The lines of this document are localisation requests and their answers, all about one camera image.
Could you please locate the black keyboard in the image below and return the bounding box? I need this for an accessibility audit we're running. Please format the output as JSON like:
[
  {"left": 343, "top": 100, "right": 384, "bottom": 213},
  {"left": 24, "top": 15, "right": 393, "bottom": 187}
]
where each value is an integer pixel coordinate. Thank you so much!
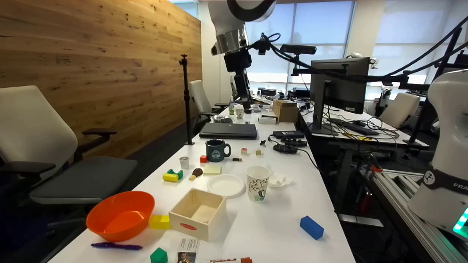
[{"left": 327, "top": 117, "right": 381, "bottom": 136}]

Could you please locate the white and grey office chair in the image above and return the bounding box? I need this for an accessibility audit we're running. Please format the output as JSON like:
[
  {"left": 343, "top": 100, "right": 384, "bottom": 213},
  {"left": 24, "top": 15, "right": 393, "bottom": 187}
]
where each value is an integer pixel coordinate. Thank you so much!
[{"left": 0, "top": 85, "right": 138, "bottom": 238}]

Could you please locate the green pointed block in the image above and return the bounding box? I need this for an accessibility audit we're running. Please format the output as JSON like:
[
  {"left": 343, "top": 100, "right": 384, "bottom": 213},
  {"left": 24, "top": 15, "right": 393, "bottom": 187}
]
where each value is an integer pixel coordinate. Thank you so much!
[{"left": 150, "top": 247, "right": 169, "bottom": 263}]

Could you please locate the monitor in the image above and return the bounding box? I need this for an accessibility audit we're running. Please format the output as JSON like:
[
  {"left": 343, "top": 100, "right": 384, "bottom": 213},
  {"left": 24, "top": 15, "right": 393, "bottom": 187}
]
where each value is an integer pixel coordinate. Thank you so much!
[{"left": 309, "top": 57, "right": 371, "bottom": 136}]

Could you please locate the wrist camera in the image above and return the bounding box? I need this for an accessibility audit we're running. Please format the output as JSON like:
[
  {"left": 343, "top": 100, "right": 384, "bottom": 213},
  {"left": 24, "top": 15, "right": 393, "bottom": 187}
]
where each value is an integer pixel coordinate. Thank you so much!
[{"left": 252, "top": 36, "right": 272, "bottom": 56}]

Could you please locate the camera on mount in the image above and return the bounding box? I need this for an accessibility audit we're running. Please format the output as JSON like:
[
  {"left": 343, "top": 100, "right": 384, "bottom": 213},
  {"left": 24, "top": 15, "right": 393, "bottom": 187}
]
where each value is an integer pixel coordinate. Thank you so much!
[{"left": 280, "top": 44, "right": 317, "bottom": 77}]

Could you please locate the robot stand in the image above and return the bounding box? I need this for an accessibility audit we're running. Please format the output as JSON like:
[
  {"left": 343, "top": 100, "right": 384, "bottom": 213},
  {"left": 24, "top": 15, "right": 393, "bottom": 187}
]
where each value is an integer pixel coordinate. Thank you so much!
[{"left": 360, "top": 166, "right": 468, "bottom": 263}]

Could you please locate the printed paper card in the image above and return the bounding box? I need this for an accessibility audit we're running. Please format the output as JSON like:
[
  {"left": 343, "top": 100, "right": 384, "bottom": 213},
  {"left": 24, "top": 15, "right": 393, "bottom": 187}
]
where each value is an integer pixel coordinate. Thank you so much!
[{"left": 177, "top": 238, "right": 201, "bottom": 263}]

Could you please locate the orange plastic bowl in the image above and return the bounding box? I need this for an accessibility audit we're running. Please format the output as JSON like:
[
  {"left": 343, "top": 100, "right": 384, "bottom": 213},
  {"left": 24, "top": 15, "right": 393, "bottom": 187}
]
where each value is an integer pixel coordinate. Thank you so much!
[{"left": 86, "top": 190, "right": 156, "bottom": 243}]

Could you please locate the black hand controller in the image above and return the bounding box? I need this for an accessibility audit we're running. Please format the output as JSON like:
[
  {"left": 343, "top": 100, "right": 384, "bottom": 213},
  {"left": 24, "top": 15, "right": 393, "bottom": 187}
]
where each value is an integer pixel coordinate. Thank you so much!
[
  {"left": 280, "top": 137, "right": 308, "bottom": 148},
  {"left": 273, "top": 143, "right": 298, "bottom": 155}
]

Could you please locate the purple pen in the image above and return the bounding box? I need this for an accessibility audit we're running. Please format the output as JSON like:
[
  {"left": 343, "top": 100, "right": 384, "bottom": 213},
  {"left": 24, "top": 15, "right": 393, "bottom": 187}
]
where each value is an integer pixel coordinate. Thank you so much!
[{"left": 91, "top": 242, "right": 144, "bottom": 251}]

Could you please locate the printed paper cup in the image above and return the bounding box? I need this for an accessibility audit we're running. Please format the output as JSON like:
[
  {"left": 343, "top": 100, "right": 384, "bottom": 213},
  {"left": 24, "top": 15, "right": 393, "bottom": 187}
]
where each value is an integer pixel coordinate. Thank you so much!
[{"left": 246, "top": 165, "right": 272, "bottom": 203}]

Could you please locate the large yellow block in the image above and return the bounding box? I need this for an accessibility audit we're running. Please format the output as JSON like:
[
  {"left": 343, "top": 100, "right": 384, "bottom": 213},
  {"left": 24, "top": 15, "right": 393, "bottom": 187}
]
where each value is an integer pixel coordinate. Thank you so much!
[{"left": 149, "top": 214, "right": 171, "bottom": 230}]

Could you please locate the white plastic plate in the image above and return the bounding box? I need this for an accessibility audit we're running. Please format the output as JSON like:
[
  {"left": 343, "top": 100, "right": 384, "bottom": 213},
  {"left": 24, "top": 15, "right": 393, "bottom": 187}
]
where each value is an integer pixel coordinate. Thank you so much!
[{"left": 207, "top": 174, "right": 246, "bottom": 200}]

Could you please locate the black laptop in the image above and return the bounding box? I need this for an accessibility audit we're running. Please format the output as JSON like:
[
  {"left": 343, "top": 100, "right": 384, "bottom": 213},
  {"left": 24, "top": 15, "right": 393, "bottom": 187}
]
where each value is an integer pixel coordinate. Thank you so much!
[{"left": 199, "top": 122, "right": 258, "bottom": 140}]

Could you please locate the crumpled white tissue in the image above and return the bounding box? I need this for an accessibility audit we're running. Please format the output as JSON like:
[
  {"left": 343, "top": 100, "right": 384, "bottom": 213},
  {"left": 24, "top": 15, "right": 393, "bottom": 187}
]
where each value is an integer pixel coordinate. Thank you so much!
[{"left": 268, "top": 172, "right": 293, "bottom": 189}]

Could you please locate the red and white marker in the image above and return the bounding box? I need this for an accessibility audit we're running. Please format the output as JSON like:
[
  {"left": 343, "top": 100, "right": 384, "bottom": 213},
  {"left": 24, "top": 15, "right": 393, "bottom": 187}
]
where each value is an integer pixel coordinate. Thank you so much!
[{"left": 204, "top": 257, "right": 253, "bottom": 263}]

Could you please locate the open wooden box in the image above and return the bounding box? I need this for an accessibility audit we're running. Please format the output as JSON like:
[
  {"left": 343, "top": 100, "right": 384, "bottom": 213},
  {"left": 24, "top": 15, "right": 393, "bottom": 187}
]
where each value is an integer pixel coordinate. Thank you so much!
[{"left": 168, "top": 188, "right": 227, "bottom": 243}]

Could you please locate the blue rectangular block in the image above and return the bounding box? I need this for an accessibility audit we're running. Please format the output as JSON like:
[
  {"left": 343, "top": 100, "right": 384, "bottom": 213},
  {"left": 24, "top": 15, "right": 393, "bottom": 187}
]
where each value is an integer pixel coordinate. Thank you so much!
[{"left": 299, "top": 215, "right": 325, "bottom": 241}]

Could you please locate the dark blue mug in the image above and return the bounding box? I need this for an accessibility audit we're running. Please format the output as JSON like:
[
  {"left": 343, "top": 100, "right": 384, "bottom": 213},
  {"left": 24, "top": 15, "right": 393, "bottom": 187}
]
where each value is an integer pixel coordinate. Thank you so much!
[{"left": 205, "top": 139, "right": 232, "bottom": 163}]

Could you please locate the row of windows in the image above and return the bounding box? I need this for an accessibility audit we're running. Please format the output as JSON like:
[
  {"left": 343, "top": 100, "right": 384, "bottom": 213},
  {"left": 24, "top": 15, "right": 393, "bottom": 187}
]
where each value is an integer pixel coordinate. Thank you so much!
[{"left": 244, "top": 0, "right": 468, "bottom": 101}]

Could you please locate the flat black box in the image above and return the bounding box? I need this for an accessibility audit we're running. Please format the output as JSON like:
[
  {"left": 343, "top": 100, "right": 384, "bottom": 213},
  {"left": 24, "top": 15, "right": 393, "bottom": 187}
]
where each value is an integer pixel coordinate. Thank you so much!
[{"left": 272, "top": 130, "right": 305, "bottom": 140}]

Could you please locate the cardboard box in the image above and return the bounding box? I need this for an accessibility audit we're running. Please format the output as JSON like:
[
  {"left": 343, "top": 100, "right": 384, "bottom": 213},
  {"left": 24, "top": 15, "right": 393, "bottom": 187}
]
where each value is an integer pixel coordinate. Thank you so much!
[{"left": 272, "top": 99, "right": 300, "bottom": 123}]

